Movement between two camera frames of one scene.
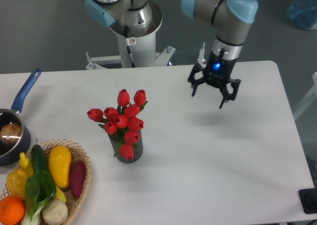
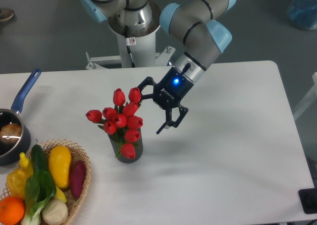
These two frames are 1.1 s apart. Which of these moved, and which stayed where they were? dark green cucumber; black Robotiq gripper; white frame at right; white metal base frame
Moved: black Robotiq gripper
Stayed: dark green cucumber; white metal base frame; white frame at right
